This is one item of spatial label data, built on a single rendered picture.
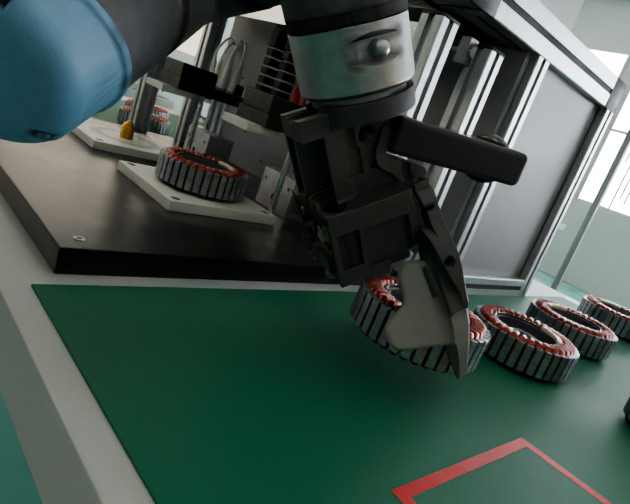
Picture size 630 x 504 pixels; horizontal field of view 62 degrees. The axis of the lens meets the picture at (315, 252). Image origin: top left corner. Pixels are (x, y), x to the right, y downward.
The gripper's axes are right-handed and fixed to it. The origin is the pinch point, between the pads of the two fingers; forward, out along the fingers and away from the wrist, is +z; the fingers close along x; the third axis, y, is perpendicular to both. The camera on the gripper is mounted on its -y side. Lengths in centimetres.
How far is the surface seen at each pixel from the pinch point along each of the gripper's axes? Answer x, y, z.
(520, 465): 12.1, 0.2, 4.2
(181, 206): -24.1, 14.3, -8.3
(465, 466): 12.3, 4.5, 1.4
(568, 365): 0.8, -15.0, 11.3
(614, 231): -377, -455, 302
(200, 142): -58, 7, -6
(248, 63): -75, -9, -15
